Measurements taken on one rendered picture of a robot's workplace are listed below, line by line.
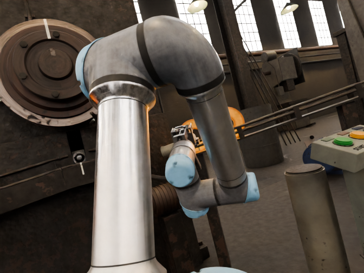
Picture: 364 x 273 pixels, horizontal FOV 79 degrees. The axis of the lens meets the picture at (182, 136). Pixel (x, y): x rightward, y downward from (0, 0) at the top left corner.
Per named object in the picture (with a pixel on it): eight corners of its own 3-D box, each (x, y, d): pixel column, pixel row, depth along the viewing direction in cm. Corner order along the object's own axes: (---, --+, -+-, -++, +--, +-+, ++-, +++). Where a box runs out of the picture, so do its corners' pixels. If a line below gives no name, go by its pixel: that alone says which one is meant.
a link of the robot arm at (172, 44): (209, -10, 39) (256, 179, 65) (153, 14, 42) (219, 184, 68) (208, -3, 29) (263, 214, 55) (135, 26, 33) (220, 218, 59)
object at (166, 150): (166, 157, 111) (162, 145, 111) (183, 151, 109) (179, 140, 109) (163, 159, 105) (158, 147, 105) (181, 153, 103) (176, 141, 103)
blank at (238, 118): (205, 114, 105) (204, 114, 102) (236, 102, 103) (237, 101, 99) (216, 145, 105) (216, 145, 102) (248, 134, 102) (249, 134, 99)
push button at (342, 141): (329, 145, 58) (330, 138, 58) (338, 142, 60) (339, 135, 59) (346, 149, 55) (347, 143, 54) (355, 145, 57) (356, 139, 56)
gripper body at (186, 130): (192, 122, 79) (190, 132, 67) (198, 144, 81) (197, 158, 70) (171, 127, 80) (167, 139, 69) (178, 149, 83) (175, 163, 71)
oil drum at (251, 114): (237, 168, 360) (223, 114, 360) (264, 158, 385) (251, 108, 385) (265, 169, 306) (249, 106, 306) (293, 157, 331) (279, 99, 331)
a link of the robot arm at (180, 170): (169, 194, 57) (158, 165, 55) (174, 173, 68) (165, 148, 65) (199, 187, 56) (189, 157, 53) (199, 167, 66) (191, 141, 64)
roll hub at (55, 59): (25, 106, 86) (7, 37, 86) (100, 96, 98) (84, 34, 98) (21, 103, 81) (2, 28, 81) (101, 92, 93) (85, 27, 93)
